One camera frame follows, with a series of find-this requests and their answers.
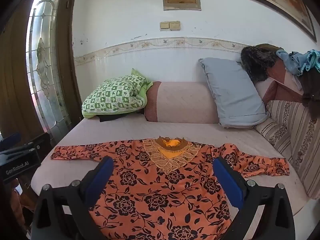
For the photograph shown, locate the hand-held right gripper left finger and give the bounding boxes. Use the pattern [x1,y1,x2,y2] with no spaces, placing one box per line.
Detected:
[30,156,115,240]

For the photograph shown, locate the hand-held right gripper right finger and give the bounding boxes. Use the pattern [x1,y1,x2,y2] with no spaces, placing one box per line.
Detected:
[212,156,295,240]

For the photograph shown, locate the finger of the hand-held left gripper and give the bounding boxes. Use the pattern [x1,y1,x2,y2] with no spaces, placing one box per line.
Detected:
[0,133,36,155]

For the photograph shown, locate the orange black floral blouse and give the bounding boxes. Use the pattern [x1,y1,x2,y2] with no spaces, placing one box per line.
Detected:
[51,136,290,240]

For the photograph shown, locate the light blue clothes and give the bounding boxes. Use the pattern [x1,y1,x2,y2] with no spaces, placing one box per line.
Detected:
[276,49,320,77]

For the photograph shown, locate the bed with pale quilted sheet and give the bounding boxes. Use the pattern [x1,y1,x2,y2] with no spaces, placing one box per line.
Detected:
[31,116,313,240]

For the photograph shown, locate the wooden door with leaded glass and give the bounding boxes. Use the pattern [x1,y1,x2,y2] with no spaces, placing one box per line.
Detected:
[0,0,84,140]

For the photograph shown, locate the green white patterned pillow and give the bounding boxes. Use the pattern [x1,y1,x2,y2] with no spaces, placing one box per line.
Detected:
[82,68,153,119]

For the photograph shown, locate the striped floral cushion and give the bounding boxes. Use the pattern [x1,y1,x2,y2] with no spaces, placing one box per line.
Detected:
[254,100,320,199]

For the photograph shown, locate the grey-blue pillow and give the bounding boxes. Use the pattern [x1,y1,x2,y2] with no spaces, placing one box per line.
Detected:
[198,57,270,128]

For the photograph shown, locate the pink brown bolster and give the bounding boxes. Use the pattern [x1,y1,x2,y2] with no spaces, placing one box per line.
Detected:
[144,81,220,124]

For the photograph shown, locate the pink brown cushion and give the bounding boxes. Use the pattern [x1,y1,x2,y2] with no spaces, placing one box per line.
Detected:
[255,60,304,104]

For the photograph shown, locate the dark furry cloth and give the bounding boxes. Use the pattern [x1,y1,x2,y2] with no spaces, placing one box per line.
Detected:
[241,44,284,83]

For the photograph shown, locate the dark brown garment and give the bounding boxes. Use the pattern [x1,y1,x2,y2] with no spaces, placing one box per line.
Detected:
[299,70,320,119]

